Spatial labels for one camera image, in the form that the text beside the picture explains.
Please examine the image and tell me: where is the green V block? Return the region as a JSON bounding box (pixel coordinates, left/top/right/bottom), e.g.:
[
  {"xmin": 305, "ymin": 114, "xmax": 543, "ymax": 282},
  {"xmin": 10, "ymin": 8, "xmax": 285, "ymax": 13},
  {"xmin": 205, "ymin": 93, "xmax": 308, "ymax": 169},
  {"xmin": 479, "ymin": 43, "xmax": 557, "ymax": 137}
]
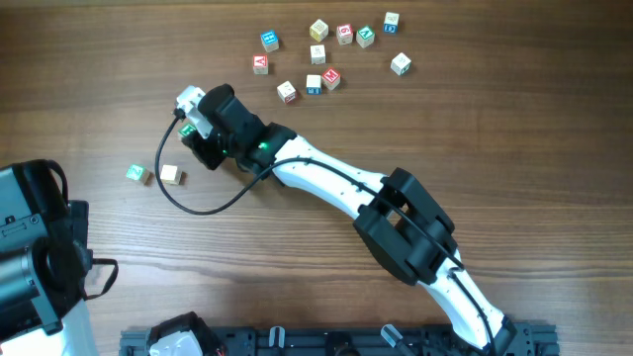
[{"xmin": 356, "ymin": 26, "xmax": 375, "ymax": 48}]

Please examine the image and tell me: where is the red A block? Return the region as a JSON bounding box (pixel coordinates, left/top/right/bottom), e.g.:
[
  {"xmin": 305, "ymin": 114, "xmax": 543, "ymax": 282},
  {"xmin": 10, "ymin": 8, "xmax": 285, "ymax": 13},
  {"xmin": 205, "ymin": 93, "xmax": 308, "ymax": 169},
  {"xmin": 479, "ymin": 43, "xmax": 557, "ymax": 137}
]
[{"xmin": 252, "ymin": 54, "xmax": 269, "ymax": 75}]

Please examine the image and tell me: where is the red 9 block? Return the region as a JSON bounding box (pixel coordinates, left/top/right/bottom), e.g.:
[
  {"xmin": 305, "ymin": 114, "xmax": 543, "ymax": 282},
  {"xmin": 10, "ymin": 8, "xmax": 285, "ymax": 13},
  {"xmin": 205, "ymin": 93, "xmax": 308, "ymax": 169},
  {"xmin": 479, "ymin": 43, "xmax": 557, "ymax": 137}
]
[{"xmin": 336, "ymin": 24, "xmax": 354, "ymax": 45}]

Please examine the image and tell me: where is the green Z block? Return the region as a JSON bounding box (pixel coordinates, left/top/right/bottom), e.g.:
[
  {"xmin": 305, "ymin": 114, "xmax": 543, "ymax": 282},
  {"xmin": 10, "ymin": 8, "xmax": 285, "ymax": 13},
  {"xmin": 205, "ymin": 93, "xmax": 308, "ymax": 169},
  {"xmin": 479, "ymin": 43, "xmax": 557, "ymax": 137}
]
[{"xmin": 126, "ymin": 164, "xmax": 150, "ymax": 185}]

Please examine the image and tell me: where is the plain centre block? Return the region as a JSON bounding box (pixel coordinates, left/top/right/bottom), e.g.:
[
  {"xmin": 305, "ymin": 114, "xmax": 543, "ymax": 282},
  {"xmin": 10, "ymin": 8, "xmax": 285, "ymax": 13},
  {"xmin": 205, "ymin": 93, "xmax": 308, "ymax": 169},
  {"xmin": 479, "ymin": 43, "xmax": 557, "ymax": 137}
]
[{"xmin": 310, "ymin": 44, "xmax": 326, "ymax": 65}]

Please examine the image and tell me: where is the yellow 3 block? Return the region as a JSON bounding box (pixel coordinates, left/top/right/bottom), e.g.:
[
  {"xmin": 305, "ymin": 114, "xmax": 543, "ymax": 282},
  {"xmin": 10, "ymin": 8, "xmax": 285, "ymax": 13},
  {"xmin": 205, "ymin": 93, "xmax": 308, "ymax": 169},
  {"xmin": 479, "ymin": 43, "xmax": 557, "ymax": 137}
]
[{"xmin": 159, "ymin": 164, "xmax": 182, "ymax": 185}]

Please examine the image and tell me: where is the plain block green side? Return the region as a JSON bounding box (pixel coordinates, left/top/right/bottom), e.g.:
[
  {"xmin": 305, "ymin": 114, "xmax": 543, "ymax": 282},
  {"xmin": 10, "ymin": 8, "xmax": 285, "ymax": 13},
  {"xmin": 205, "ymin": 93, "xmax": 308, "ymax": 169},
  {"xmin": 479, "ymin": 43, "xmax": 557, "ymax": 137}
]
[{"xmin": 390, "ymin": 52, "xmax": 411, "ymax": 76}]

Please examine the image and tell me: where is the blue C block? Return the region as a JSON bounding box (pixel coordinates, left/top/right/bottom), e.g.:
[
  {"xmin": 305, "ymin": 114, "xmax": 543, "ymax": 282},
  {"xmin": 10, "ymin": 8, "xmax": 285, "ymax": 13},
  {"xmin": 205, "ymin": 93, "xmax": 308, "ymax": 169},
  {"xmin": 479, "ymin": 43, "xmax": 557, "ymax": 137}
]
[{"xmin": 383, "ymin": 12, "xmax": 400, "ymax": 34}]

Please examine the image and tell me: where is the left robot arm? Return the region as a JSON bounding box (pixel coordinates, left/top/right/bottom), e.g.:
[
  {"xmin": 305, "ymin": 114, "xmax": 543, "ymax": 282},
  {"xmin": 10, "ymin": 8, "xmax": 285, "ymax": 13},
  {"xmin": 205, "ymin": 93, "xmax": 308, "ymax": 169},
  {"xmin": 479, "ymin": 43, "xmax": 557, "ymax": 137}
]
[{"xmin": 1, "ymin": 159, "xmax": 119, "ymax": 355}]

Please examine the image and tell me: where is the blue picture block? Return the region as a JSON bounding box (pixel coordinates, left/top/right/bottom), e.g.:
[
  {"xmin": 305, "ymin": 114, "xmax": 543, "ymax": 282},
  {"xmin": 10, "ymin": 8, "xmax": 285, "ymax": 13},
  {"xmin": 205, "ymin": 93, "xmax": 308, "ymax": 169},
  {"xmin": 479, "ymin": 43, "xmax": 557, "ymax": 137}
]
[{"xmin": 260, "ymin": 30, "xmax": 280, "ymax": 52}]

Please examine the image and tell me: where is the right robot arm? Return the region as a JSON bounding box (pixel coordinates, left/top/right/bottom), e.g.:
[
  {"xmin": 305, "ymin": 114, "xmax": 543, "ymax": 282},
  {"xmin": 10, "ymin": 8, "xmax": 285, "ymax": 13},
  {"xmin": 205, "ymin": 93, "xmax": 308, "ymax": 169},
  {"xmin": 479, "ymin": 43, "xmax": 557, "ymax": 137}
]
[{"xmin": 174, "ymin": 84, "xmax": 516, "ymax": 355}]

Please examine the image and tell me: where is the plain block blue side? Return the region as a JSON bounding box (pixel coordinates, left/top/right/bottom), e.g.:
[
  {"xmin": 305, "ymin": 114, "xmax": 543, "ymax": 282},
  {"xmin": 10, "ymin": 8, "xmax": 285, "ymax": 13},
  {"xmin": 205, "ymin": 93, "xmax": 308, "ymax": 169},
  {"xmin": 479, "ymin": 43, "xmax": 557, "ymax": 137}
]
[{"xmin": 306, "ymin": 74, "xmax": 322, "ymax": 95}]

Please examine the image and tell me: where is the green E block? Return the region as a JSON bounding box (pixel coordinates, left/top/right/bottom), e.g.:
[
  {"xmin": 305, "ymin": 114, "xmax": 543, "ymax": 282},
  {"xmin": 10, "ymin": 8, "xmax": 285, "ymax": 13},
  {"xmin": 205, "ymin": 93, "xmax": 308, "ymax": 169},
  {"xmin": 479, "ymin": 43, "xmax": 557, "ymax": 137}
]
[{"xmin": 178, "ymin": 123, "xmax": 197, "ymax": 140}]

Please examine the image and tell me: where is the plain block red side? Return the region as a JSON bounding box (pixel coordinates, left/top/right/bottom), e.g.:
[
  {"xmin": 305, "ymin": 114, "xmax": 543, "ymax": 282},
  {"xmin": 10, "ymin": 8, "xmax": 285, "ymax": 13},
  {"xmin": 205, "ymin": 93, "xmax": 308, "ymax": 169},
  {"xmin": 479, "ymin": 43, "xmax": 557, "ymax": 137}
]
[{"xmin": 277, "ymin": 81, "xmax": 297, "ymax": 104}]

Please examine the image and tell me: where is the red M block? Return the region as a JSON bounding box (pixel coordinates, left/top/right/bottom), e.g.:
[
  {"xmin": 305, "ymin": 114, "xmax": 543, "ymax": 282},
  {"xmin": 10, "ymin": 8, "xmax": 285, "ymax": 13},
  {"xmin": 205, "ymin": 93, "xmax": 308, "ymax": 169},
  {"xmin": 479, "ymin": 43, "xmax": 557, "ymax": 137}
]
[{"xmin": 321, "ymin": 67, "xmax": 341, "ymax": 90}]

